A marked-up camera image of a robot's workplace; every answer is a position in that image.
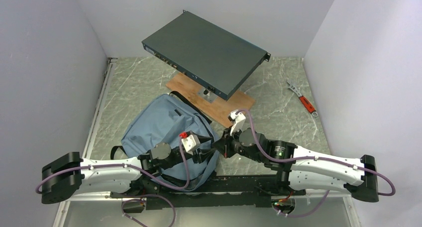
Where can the brown wooden board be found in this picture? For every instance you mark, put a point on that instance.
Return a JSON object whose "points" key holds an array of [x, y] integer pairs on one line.
{"points": [[212, 105]]}

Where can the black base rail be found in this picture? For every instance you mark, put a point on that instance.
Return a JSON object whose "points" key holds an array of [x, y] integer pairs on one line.
{"points": [[218, 191]]}

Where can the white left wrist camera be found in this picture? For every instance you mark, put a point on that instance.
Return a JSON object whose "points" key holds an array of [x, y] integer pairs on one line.
{"points": [[190, 141]]}

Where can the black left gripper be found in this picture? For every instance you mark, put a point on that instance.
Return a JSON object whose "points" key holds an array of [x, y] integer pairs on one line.
{"points": [[202, 154]]}

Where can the metal stand bracket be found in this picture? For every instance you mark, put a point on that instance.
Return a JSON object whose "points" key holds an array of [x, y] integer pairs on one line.
{"points": [[207, 95]]}

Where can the dark teal rack server unit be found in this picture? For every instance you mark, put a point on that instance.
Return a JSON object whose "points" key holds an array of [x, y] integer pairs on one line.
{"points": [[213, 57]]}

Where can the aluminium frame rail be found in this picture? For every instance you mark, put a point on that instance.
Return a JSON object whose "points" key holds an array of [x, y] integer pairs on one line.
{"points": [[111, 64]]}

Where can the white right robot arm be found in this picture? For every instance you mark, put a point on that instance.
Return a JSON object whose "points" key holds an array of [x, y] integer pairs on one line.
{"points": [[299, 168]]}

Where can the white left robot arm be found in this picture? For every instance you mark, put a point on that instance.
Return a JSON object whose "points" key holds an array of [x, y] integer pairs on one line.
{"points": [[71, 175]]}

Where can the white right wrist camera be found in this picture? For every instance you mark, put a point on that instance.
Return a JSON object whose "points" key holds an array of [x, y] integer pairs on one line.
{"points": [[237, 119]]}

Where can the red handled adjustable wrench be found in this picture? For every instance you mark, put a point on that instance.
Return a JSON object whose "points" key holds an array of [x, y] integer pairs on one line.
{"points": [[305, 102]]}

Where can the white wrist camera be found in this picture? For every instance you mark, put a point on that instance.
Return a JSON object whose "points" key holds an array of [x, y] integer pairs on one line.
{"points": [[237, 119], [190, 141]]}

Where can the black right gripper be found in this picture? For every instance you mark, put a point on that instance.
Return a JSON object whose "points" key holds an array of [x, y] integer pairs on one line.
{"points": [[223, 145]]}

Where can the blue student backpack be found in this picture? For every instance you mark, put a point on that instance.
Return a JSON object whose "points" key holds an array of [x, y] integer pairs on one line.
{"points": [[163, 120]]}

